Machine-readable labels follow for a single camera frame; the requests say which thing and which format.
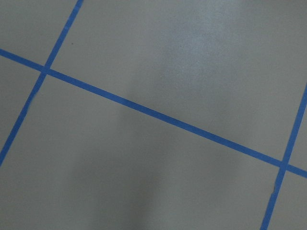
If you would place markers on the blue tape line lengthwise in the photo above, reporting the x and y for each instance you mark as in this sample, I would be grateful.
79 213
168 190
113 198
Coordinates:
38 83

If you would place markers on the blue tape line crosswise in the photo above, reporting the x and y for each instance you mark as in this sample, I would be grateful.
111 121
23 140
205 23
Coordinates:
165 118

